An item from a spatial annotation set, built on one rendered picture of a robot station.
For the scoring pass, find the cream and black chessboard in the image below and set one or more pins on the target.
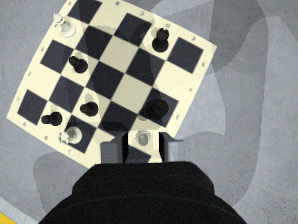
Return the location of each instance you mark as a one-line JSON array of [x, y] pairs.
[[124, 74]]

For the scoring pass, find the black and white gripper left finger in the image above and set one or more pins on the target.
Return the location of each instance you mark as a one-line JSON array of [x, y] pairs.
[[116, 150]]

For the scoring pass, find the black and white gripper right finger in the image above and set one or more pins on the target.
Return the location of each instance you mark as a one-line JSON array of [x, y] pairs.
[[171, 150]]

